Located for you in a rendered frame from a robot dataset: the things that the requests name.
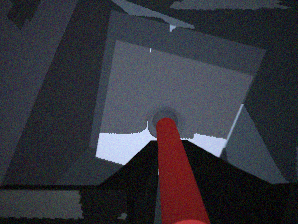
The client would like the red peg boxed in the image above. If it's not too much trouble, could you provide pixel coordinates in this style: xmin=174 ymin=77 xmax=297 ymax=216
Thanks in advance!
xmin=156 ymin=118 xmax=211 ymax=224

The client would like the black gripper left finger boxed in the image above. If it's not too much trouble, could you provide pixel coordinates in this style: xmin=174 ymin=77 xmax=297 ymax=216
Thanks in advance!
xmin=0 ymin=140 xmax=159 ymax=224

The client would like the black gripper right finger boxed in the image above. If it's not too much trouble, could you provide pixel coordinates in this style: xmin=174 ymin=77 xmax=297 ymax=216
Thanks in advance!
xmin=181 ymin=140 xmax=298 ymax=224

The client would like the dark grey open box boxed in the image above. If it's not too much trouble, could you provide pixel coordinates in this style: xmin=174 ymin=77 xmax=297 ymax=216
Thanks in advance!
xmin=0 ymin=0 xmax=298 ymax=186

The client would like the grey square plate with hole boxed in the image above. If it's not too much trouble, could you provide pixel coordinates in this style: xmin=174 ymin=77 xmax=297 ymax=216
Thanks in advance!
xmin=95 ymin=40 xmax=254 ymax=166

